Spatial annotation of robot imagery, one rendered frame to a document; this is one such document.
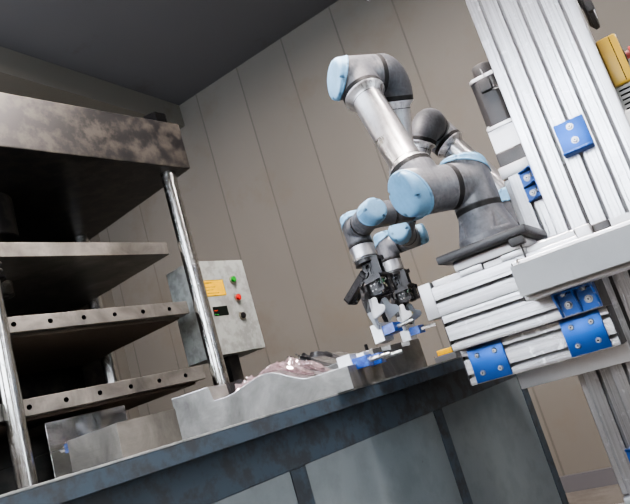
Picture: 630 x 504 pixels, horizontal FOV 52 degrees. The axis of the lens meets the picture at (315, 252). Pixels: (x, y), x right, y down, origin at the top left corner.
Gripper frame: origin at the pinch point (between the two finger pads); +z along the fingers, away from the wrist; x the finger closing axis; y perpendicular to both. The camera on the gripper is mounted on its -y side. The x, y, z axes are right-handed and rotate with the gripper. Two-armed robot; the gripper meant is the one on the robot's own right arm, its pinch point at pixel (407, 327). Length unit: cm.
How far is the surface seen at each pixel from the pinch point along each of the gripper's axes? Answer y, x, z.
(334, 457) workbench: 15, -79, 29
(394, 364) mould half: 14.5, -40.4, 11.8
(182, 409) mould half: -22, -89, 7
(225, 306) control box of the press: -71, -13, -32
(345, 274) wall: -101, 129, -53
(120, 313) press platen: -68, -67, -32
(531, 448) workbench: 19, 23, 52
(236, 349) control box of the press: -71, -13, -14
